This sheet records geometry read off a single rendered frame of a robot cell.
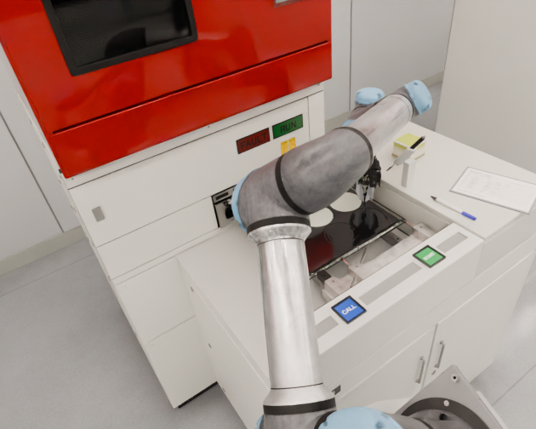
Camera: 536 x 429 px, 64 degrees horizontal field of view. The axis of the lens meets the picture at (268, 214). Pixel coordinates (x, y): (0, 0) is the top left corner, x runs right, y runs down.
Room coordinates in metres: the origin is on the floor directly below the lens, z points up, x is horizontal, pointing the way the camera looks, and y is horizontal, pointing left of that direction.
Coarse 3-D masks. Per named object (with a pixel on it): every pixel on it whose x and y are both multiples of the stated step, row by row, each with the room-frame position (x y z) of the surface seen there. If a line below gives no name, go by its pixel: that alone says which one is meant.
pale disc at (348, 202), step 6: (348, 192) 1.11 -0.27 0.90; (342, 198) 1.08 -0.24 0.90; (348, 198) 1.08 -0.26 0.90; (354, 198) 1.07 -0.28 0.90; (330, 204) 1.06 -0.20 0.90; (336, 204) 1.05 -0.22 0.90; (342, 204) 1.05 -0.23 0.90; (348, 204) 1.05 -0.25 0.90; (354, 204) 1.04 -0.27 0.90; (360, 204) 1.04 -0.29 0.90; (342, 210) 1.02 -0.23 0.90; (348, 210) 1.02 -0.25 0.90
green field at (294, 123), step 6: (288, 120) 1.23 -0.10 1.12; (294, 120) 1.24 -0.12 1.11; (300, 120) 1.25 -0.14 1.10; (276, 126) 1.21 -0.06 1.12; (282, 126) 1.22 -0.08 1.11; (288, 126) 1.23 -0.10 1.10; (294, 126) 1.24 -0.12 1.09; (300, 126) 1.25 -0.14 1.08; (276, 132) 1.21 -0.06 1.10; (282, 132) 1.22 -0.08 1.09
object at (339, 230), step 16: (352, 192) 1.11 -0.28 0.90; (368, 208) 1.02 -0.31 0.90; (336, 224) 0.96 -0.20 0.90; (352, 224) 0.95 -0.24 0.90; (368, 224) 0.94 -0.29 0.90; (384, 224) 0.93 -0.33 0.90; (320, 240) 0.90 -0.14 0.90; (336, 240) 0.89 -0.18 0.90; (352, 240) 0.88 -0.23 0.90; (320, 256) 0.84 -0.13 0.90; (336, 256) 0.83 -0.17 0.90
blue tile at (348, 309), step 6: (348, 300) 0.62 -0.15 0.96; (336, 306) 0.61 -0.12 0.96; (342, 306) 0.61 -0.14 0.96; (348, 306) 0.60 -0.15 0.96; (354, 306) 0.60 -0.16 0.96; (342, 312) 0.59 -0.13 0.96; (348, 312) 0.59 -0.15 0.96; (354, 312) 0.59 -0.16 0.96; (360, 312) 0.58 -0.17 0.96; (348, 318) 0.57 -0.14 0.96
